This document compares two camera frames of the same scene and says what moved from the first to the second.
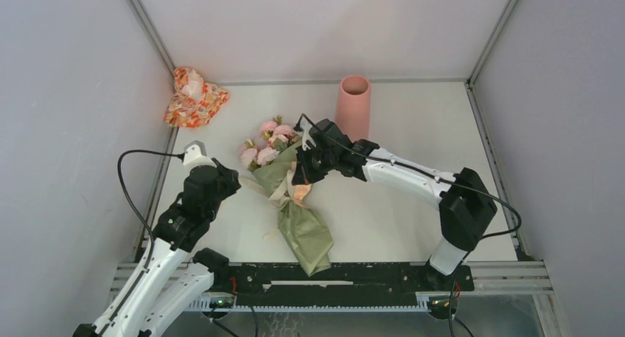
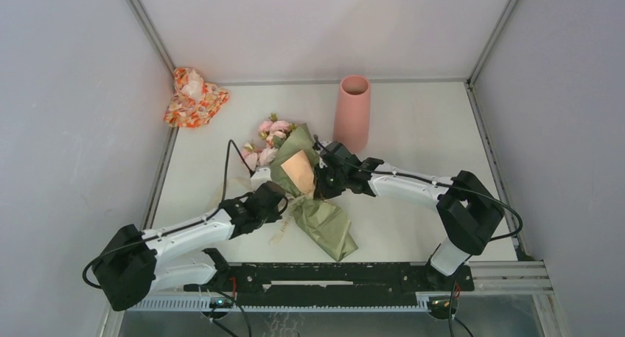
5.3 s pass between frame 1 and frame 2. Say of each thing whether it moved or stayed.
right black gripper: moved
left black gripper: moved
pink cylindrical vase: stayed
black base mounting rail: stayed
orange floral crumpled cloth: stayed
